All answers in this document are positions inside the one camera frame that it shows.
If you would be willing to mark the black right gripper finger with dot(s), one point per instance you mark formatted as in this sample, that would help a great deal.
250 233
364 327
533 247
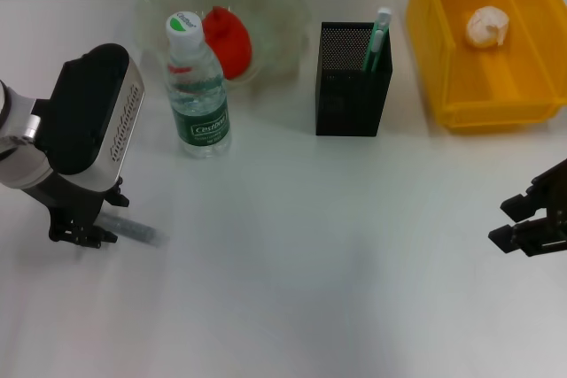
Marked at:
516 207
509 236

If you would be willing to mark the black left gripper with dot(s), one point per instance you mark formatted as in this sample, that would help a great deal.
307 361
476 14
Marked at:
71 205

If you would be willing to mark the gray marker pen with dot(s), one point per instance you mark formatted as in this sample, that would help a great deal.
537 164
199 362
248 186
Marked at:
135 229

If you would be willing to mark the clear plastic water bottle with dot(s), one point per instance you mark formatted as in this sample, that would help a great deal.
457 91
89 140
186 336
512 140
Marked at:
199 99

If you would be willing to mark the white paper ball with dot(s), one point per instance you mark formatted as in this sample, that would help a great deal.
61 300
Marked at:
485 26

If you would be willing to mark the red-orange fruit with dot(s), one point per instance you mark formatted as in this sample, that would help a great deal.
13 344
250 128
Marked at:
235 46

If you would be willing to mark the black mesh pen holder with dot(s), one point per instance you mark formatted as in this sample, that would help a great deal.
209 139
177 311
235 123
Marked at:
350 103

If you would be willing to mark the green glass fruit bowl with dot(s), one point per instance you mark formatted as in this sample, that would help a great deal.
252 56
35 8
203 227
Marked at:
274 19

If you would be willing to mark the yellow plastic bin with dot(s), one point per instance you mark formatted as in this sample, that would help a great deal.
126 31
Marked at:
487 94

